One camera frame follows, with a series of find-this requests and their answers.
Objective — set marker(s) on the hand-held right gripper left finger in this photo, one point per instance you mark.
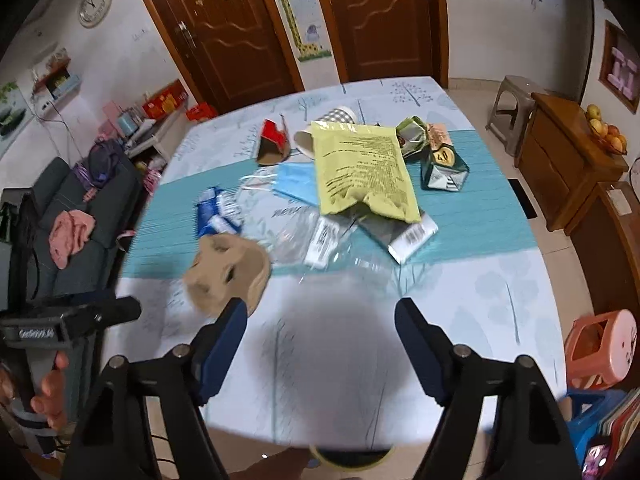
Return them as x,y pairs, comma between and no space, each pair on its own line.
222,355

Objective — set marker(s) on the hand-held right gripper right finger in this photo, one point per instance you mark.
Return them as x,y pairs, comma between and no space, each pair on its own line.
422,355

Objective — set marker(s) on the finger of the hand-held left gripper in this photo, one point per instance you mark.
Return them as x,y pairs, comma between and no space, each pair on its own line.
105,315

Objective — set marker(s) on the brown paper bag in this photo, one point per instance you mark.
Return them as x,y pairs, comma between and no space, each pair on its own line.
225,270

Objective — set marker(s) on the green drink carton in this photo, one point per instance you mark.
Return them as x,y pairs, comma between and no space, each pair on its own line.
442,170

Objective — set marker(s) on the grey checkered paper cup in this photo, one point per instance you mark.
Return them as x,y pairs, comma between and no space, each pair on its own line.
340,115

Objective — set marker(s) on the person's left hand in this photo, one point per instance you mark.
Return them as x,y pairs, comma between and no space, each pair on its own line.
50,395

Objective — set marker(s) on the pink cloth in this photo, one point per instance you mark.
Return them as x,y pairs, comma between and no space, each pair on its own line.
72,235

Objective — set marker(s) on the grey mailer bag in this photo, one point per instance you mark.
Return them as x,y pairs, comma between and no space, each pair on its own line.
400,237

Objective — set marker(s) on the round yellow-rimmed bin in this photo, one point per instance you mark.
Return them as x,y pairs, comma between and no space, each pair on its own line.
350,459

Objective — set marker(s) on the dark grey sofa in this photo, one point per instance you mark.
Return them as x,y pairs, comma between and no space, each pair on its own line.
65,190

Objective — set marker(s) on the clear printed plastic bag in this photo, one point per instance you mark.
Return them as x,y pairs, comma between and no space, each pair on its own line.
295,230

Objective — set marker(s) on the blue snack wrapper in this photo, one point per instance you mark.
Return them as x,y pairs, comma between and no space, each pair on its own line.
212,210

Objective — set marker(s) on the purple bag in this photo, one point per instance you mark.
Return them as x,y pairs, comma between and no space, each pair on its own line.
102,165

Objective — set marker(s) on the teal table mat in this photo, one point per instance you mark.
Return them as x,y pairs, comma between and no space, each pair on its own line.
475,210

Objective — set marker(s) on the blue plastic stool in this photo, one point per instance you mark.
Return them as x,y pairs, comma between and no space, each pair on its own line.
587,420

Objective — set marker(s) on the white low table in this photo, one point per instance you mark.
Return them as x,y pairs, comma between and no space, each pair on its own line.
155,137

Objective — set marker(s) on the pink plastic stool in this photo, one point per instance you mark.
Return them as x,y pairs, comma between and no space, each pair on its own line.
607,350

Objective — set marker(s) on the black floor mat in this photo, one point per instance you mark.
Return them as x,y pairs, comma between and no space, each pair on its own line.
522,199

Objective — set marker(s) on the blue face mask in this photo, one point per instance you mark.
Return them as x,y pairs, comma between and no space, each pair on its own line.
295,182

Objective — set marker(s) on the yellow mailer bag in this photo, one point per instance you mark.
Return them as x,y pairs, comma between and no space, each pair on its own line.
365,170

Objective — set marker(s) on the light blue pot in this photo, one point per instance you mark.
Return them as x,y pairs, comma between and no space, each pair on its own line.
127,122

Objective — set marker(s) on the stack of books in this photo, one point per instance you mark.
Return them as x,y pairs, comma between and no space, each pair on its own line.
622,425

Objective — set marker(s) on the red cardboard box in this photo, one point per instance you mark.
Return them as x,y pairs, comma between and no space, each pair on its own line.
272,147

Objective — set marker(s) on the tall wooden cabinet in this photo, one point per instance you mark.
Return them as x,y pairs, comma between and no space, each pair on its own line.
610,250

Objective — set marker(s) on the brown snack packet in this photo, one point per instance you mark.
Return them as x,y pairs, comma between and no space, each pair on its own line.
439,136

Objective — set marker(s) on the green snack packet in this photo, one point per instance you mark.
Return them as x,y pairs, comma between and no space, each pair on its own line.
412,132

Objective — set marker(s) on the red gift box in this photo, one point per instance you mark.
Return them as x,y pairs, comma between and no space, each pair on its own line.
165,100

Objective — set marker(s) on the red bag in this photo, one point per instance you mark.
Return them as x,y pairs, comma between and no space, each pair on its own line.
200,111

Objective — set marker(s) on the white paper cup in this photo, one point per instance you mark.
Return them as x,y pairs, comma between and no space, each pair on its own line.
304,144

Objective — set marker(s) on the low wooden cabinet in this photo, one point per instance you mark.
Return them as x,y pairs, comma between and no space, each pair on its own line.
565,170

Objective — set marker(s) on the grey plastic stool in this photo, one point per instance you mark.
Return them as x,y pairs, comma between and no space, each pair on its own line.
512,105

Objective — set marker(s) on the bowl of fruit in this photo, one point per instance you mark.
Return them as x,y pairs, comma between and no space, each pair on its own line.
607,130

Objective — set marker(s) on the brown door with stickers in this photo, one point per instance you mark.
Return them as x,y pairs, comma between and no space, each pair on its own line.
235,35

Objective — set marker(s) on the plain brown wooden door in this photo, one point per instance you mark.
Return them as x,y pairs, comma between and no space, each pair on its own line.
380,20

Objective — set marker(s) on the giraffe height chart poster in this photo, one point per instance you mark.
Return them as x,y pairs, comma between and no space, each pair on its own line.
302,20

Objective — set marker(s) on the green landscape wall painting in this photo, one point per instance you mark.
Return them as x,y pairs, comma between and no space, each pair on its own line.
12,115

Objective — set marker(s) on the wall shelf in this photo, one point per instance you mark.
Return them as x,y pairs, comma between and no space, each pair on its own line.
57,80

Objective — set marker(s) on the round wall clock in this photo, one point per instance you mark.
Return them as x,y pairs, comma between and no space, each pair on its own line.
95,4

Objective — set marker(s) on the framed wall picture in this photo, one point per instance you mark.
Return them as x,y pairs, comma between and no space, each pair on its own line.
622,67

